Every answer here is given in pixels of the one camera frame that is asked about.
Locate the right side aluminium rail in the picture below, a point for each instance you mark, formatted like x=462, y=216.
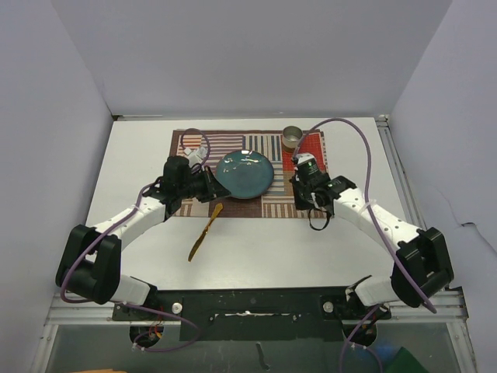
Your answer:
x=391, y=188

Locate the green object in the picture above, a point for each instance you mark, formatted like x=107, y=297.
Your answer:
x=405, y=362

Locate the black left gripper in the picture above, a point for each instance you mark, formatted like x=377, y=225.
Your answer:
x=213, y=188

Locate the blue ceramic plate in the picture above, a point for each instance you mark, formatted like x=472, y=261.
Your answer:
x=246, y=174

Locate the beige metal cup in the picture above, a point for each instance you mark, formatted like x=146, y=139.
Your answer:
x=291, y=137

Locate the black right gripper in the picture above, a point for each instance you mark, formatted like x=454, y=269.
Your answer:
x=299, y=203

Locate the gold knife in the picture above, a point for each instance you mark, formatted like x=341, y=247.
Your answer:
x=217, y=210

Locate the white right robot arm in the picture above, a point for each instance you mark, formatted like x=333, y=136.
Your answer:
x=422, y=264

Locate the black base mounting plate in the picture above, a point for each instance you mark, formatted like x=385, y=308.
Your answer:
x=272, y=314

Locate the blue object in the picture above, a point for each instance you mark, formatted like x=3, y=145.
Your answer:
x=385, y=350

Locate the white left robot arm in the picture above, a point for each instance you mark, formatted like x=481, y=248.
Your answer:
x=90, y=266

